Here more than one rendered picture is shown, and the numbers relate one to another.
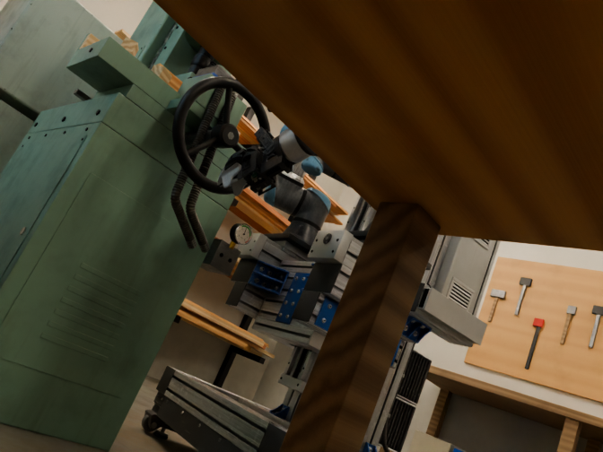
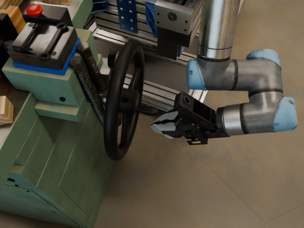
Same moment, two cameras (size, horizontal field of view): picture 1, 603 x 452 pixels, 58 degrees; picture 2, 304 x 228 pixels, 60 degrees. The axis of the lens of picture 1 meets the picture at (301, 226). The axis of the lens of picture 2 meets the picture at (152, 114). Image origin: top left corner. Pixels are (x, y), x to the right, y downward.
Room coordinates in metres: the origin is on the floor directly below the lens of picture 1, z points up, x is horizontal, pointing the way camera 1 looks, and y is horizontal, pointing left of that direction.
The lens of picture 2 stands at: (0.94, 0.44, 1.34)
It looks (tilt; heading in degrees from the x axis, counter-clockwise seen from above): 58 degrees down; 322
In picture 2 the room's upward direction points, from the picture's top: straight up
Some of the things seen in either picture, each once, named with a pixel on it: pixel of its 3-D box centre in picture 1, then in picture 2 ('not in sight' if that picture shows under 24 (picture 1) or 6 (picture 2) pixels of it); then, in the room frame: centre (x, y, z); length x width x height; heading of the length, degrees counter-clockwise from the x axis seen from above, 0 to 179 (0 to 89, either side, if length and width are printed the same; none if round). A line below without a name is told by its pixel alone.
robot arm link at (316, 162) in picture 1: (320, 159); not in sight; (1.66, 0.03, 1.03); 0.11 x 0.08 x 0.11; 101
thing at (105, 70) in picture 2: (214, 256); (98, 71); (1.59, 0.20, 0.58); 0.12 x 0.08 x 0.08; 41
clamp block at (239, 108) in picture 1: (208, 105); (55, 64); (1.37, 0.37, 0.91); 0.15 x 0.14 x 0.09; 131
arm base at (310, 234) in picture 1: (301, 235); not in sight; (2.03, -0.02, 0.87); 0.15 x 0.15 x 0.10
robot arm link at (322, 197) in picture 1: (311, 208); not in sight; (2.03, -0.01, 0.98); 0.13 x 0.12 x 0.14; 101
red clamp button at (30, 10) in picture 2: not in sight; (34, 10); (1.41, 0.35, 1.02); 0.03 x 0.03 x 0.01
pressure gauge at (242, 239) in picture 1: (239, 236); (113, 61); (1.53, 0.15, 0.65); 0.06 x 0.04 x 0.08; 131
